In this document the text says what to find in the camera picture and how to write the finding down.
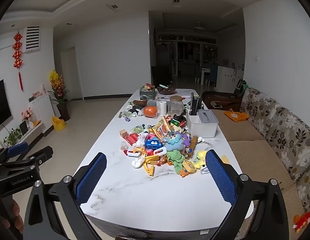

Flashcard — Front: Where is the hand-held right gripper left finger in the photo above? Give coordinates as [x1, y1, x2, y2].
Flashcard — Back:
[23, 152, 107, 240]

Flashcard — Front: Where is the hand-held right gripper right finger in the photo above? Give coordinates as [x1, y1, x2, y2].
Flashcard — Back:
[205, 149, 288, 240]

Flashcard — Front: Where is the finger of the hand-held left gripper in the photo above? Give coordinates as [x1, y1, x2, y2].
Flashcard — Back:
[5, 141, 29, 159]
[1, 146, 54, 174]

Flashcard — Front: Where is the yellow plush toy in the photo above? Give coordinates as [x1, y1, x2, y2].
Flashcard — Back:
[195, 150, 208, 169]

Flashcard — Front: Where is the green plush toy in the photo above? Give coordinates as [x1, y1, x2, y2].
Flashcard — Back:
[166, 150, 186, 174]

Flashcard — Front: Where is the purple plush toy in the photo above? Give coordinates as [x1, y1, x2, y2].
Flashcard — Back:
[179, 134, 192, 147]

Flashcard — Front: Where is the pile of small toys and wrappers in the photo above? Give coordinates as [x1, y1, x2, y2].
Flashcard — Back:
[119, 115, 229, 178]

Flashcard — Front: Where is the person's left hand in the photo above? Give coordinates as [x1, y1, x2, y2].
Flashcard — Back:
[2, 199, 24, 234]

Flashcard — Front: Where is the green potted plant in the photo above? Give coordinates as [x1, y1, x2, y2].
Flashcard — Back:
[3, 128, 23, 147]

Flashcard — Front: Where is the white television stand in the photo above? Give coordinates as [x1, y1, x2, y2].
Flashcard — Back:
[0, 124, 43, 153]

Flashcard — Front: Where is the yellow child potty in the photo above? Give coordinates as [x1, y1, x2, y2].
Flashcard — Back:
[52, 116, 67, 131]

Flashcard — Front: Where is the pink flower bouquet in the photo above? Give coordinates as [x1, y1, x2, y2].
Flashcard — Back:
[21, 107, 33, 121]

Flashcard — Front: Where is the white radiator cover cabinet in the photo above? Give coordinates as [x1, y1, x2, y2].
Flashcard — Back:
[29, 94, 55, 137]

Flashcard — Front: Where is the black television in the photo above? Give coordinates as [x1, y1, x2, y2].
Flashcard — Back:
[0, 79, 12, 130]

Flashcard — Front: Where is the white desktop organizer box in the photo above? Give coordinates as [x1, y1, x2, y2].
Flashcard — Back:
[186, 109, 219, 138]

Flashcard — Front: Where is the blue plush toy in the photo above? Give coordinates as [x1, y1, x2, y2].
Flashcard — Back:
[162, 133, 184, 152]

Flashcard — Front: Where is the orange cloth bag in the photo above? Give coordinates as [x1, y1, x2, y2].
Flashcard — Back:
[224, 109, 249, 122]

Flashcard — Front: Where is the yellow orchid in dark vase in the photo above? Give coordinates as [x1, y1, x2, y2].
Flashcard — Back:
[48, 69, 71, 122]

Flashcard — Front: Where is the floral fabric sofa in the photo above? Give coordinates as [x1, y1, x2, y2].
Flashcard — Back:
[215, 88, 310, 233]

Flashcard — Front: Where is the black remote control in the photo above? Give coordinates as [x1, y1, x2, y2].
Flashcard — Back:
[190, 92, 203, 115]

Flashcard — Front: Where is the clear jar with brown lid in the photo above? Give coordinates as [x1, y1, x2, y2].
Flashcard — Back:
[169, 95, 185, 114]

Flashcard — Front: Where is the orange round toy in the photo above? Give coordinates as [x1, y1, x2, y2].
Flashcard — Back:
[143, 106, 158, 117]

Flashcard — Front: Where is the dark green backpack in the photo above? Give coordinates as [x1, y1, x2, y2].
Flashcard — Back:
[234, 79, 249, 97]

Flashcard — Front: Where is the red plush toy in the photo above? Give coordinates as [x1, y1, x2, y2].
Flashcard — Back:
[294, 211, 310, 233]

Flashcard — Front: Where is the white low cabinet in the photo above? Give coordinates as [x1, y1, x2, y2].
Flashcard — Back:
[217, 65, 245, 92]

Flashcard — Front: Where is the dark green snack box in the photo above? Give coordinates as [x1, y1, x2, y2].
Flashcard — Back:
[139, 84, 157, 100]

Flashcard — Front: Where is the dark fruit bowl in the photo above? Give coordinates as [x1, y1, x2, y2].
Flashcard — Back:
[157, 85, 177, 95]

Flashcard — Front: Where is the blue dining chair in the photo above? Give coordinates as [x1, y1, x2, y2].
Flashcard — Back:
[207, 64, 218, 85]

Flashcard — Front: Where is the red knot wall decoration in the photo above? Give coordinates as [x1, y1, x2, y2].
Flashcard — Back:
[12, 31, 24, 92]

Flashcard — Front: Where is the dark wall shelving unit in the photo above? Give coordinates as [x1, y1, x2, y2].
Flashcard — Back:
[156, 34, 218, 77]

